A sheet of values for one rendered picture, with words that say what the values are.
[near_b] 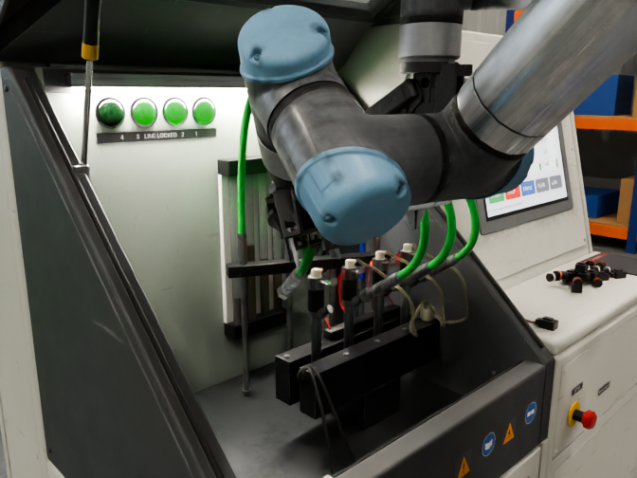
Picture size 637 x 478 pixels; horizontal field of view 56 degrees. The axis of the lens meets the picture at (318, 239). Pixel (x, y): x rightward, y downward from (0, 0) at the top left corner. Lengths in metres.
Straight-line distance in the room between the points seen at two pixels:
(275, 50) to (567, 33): 0.20
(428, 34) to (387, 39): 0.56
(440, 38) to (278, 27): 0.30
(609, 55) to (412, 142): 0.14
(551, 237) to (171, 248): 0.96
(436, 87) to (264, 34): 0.31
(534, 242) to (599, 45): 1.15
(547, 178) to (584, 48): 1.21
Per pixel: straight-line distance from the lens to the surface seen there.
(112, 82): 1.02
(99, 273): 0.79
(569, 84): 0.45
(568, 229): 1.72
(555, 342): 1.17
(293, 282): 0.82
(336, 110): 0.45
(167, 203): 1.11
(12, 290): 1.15
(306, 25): 0.49
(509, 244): 1.45
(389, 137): 0.45
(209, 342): 1.23
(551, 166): 1.66
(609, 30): 0.42
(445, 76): 0.74
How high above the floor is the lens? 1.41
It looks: 14 degrees down
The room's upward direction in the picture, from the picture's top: straight up
